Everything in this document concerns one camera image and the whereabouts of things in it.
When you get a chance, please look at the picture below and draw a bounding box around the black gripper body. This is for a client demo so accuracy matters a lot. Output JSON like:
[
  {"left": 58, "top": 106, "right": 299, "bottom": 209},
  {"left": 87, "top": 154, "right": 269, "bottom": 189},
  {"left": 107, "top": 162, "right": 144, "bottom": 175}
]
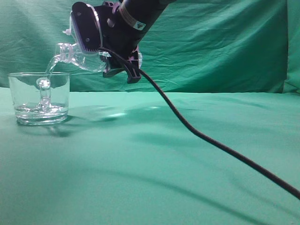
[{"left": 96, "top": 1, "right": 147, "bottom": 56}]

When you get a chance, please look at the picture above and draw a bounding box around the green backdrop cloth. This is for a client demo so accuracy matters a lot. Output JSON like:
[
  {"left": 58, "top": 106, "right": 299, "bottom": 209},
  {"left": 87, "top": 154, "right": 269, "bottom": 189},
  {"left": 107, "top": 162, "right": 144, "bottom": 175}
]
[{"left": 0, "top": 0, "right": 300, "bottom": 93}]

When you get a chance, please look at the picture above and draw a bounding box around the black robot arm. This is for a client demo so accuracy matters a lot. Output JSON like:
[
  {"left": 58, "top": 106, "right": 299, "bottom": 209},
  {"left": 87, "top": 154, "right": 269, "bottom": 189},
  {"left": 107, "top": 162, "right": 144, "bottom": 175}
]
[{"left": 71, "top": 0, "right": 171, "bottom": 83}]

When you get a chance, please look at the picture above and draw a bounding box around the clear plastic water bottle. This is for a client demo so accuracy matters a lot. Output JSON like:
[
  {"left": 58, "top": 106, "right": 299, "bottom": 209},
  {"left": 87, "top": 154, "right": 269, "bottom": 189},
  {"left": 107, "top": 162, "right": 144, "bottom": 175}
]
[{"left": 45, "top": 43, "right": 124, "bottom": 75}]

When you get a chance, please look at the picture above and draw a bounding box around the green table cloth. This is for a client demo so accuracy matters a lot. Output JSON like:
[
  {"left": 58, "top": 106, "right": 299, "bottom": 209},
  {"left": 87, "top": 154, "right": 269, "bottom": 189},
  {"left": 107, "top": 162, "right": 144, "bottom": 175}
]
[{"left": 0, "top": 88, "right": 300, "bottom": 225}]

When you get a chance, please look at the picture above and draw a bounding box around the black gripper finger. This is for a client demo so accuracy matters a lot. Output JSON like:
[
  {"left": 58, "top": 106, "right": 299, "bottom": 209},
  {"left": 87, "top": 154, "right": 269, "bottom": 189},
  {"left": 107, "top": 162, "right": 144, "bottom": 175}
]
[
  {"left": 71, "top": 2, "right": 103, "bottom": 54},
  {"left": 102, "top": 48, "right": 141, "bottom": 83}
]

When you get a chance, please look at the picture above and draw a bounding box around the black cable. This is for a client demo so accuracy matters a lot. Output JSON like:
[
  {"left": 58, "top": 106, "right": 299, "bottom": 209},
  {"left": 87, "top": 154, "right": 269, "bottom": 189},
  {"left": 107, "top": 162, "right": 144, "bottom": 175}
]
[{"left": 99, "top": 46, "right": 300, "bottom": 200}]

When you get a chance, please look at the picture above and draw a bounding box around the clear glass mug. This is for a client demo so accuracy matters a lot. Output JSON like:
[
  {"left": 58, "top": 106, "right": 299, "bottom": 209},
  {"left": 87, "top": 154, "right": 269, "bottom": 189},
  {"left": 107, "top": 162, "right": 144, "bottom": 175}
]
[{"left": 8, "top": 72, "right": 70, "bottom": 126}]

